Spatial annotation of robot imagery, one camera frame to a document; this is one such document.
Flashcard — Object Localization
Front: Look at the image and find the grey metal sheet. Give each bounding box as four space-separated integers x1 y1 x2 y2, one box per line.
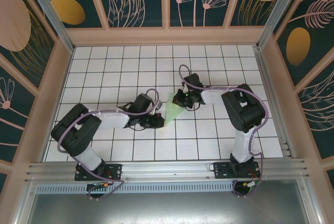
15 192 321 224

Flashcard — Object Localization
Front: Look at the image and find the small controller board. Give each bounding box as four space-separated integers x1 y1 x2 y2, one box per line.
87 181 113 190
241 179 262 192

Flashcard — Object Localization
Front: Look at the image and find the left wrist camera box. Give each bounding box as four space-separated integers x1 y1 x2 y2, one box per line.
133 92 163 114

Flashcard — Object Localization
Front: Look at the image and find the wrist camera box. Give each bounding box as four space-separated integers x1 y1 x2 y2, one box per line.
133 92 163 114
182 73 205 91

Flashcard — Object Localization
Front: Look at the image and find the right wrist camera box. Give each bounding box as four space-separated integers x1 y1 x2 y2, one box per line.
182 73 205 91

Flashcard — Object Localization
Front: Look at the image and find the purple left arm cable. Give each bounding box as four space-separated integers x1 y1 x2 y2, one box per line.
57 89 160 202

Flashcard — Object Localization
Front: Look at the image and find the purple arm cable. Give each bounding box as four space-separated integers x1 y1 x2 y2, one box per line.
57 89 160 202
178 64 269 198

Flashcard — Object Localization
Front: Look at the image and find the long aluminium mounting rail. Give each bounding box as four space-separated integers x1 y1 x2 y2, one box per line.
25 158 310 185

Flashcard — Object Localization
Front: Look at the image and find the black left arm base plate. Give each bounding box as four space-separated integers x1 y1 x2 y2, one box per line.
75 163 123 182

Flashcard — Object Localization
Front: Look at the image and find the slotted grey cable duct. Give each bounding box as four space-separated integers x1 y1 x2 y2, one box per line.
35 182 235 195

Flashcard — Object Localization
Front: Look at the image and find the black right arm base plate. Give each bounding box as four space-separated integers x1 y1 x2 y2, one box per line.
213 161 261 180

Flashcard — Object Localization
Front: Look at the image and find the wall panel with pink flowers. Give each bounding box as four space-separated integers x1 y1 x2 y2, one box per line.
169 0 238 29

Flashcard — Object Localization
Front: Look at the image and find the aluminium side rail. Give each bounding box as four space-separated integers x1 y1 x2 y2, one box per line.
254 46 297 159

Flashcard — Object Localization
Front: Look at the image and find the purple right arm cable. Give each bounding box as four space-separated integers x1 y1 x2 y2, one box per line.
178 64 269 198

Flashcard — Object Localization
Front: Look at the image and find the wall panel with oval and feather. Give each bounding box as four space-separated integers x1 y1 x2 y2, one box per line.
272 0 334 88

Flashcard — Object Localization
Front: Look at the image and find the aluminium corner post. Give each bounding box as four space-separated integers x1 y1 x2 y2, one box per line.
22 0 75 54
257 0 306 50

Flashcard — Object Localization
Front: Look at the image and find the wall panel with feather leaves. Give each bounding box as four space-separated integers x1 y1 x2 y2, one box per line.
296 64 334 161

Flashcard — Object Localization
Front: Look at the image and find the wall panel with flower outline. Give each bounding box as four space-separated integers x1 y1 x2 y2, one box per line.
0 53 37 164

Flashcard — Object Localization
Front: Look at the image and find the wall panel with gold oval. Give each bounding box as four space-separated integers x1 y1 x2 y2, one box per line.
39 0 109 29

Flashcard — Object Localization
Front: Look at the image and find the wall panel with large pale disc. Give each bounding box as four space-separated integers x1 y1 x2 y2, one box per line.
0 0 58 90

